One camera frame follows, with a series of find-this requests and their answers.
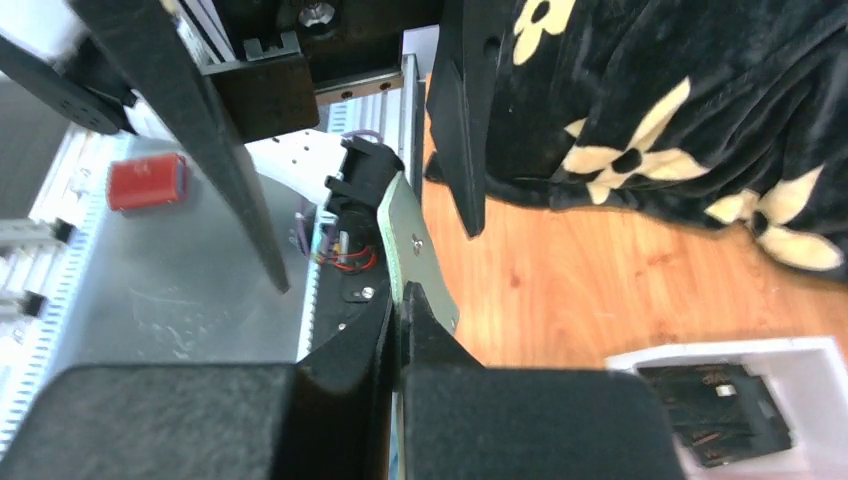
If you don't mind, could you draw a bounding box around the black cards stack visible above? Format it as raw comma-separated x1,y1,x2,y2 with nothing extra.
637,363,793,468

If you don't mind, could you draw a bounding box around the small red box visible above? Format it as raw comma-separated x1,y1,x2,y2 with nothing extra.
106,153,190,211

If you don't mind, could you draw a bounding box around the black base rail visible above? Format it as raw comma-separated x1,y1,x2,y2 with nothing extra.
298,52,429,362

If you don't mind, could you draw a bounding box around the black floral fleece blanket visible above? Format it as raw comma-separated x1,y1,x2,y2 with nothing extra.
423,0,848,283

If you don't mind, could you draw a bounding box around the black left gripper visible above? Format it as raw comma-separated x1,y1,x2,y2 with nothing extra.
69,0,515,293

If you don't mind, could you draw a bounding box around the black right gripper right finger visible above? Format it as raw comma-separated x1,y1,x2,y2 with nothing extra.
400,282,684,479

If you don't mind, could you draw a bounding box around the teal leather card holder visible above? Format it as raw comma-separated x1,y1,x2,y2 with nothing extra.
376,173,478,479

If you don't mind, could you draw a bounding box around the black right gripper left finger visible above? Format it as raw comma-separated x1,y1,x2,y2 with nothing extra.
1,294,392,479

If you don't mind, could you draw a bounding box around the white plastic bin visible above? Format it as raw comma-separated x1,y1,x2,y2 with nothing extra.
605,336,847,479

